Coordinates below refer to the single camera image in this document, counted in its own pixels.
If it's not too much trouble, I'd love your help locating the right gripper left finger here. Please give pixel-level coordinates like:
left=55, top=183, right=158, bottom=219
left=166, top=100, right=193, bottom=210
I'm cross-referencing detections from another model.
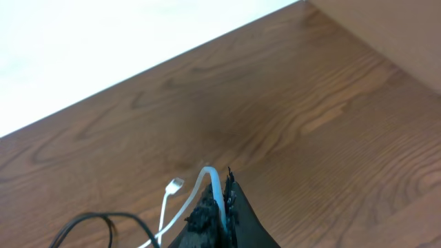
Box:
left=168, top=185, right=224, bottom=248

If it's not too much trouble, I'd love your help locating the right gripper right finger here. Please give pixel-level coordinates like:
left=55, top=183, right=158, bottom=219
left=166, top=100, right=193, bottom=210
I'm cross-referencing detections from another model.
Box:
left=224, top=167, right=280, bottom=248

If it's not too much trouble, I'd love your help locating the white USB cable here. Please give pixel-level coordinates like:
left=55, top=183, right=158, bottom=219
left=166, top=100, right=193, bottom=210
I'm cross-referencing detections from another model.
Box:
left=137, top=166, right=228, bottom=248

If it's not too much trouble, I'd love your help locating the black USB cable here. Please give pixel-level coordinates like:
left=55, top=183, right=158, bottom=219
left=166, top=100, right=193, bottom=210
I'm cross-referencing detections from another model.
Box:
left=48, top=211, right=162, bottom=248

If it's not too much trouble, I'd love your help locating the cardboard panel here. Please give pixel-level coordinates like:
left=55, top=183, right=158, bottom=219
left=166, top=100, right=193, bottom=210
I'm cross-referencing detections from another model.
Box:
left=310, top=0, right=440, bottom=93

